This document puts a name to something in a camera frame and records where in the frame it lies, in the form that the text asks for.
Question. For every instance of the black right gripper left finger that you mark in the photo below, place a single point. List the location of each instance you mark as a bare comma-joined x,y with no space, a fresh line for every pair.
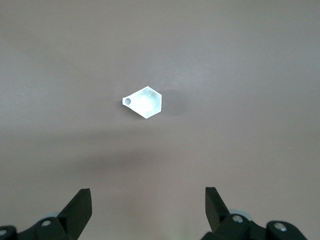
72,217

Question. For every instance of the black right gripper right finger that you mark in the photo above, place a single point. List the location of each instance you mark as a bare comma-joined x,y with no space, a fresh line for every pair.
220,217

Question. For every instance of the white faceted plastic cup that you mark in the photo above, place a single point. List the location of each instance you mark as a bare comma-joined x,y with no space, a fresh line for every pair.
147,102

